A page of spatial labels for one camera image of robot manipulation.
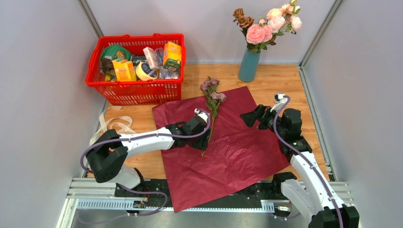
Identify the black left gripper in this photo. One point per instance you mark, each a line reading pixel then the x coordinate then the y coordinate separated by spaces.
pixel 202 144

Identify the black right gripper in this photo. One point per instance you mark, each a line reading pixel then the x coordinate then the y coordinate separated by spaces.
pixel 262 113

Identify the dark red wrapping paper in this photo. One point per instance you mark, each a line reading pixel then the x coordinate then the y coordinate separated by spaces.
pixel 237 156

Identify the mauve flower stem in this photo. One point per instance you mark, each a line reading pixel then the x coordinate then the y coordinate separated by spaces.
pixel 213 98

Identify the pink flower stem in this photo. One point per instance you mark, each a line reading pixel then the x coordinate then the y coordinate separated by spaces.
pixel 259 36

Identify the pink flower bouquet brown wrap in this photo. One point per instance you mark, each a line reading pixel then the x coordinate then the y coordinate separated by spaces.
pixel 281 20

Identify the white printed ribbon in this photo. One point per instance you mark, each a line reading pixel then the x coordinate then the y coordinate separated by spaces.
pixel 123 122

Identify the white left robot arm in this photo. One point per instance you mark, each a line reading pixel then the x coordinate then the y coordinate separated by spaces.
pixel 107 155

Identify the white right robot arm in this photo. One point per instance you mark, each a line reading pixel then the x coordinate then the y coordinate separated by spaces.
pixel 315 199

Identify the teal ceramic vase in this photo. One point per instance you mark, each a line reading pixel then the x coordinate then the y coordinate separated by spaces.
pixel 248 66

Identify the red plastic shopping basket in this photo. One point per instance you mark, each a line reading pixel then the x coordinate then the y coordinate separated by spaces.
pixel 137 92

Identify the clear plastic bottle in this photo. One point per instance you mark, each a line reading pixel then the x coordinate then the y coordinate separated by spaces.
pixel 164 73

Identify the orange green box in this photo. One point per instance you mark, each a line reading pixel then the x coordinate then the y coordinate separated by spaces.
pixel 172 57

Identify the yellow tape roll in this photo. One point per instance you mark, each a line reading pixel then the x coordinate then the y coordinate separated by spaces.
pixel 145 73

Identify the white small box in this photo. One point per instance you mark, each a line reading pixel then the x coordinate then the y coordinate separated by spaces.
pixel 151 58

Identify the orange juice carton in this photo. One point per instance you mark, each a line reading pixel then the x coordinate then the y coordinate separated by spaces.
pixel 124 70

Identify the green snack bag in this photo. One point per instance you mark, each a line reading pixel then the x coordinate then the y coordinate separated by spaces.
pixel 116 51

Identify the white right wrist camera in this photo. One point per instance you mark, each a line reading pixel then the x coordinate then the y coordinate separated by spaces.
pixel 280 101

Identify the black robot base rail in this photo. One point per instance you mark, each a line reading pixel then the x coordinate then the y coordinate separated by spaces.
pixel 92 195

